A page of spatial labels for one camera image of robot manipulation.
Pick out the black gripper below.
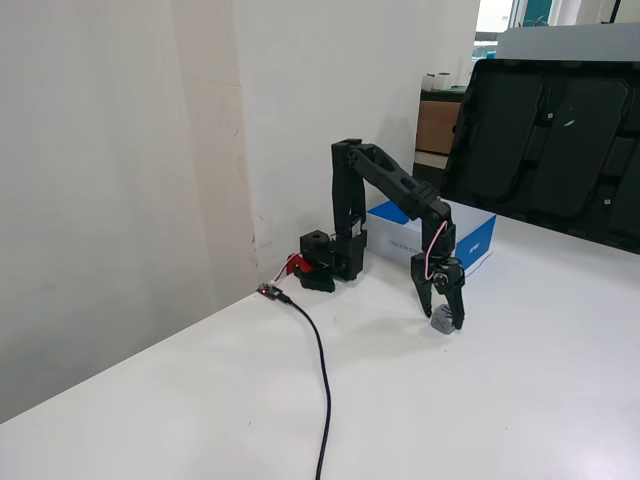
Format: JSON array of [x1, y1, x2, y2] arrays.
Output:
[[410, 251, 467, 333]]

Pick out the gray block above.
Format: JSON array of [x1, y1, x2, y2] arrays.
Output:
[[429, 305, 457, 335]]

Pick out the blue and white box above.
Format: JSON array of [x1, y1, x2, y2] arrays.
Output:
[[366, 199, 498, 277]]

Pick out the brown cardboard box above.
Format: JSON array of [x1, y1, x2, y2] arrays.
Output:
[[415, 99, 462, 155]]

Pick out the red clamp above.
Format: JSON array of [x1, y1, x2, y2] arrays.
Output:
[[284, 253, 315, 276]]

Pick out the small controller board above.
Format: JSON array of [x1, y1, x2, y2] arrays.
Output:
[[255, 282, 289, 304]]

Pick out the black plastic tray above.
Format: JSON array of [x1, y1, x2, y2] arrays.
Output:
[[438, 58, 640, 256]]

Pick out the gray panel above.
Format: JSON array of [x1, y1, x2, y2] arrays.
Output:
[[497, 22, 640, 64]]

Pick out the pink and white arm wire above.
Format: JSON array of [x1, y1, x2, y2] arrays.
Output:
[[423, 219, 447, 282]]

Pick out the black cable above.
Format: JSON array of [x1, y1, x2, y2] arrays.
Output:
[[279, 292, 334, 480]]

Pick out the red and white board wires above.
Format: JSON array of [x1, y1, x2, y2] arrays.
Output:
[[267, 260, 294, 287]]

